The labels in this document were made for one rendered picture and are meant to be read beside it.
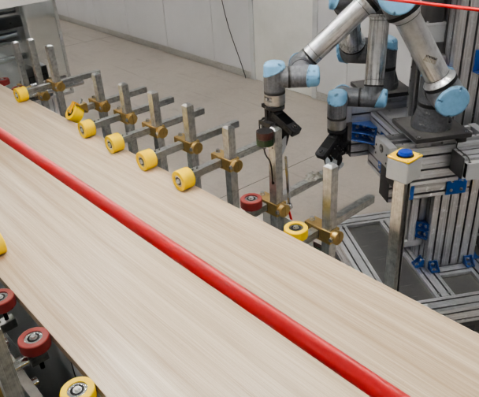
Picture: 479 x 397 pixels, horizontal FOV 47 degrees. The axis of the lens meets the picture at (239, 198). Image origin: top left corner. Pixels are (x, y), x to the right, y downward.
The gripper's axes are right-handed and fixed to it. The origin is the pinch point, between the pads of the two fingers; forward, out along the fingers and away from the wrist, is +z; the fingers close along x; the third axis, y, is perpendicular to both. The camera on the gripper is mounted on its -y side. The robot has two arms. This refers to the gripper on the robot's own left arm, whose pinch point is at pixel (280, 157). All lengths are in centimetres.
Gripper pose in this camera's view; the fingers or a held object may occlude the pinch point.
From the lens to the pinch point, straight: 207.2
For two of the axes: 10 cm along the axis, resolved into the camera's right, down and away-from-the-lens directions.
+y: -6.7, -3.4, 6.6
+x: -7.4, 3.7, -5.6
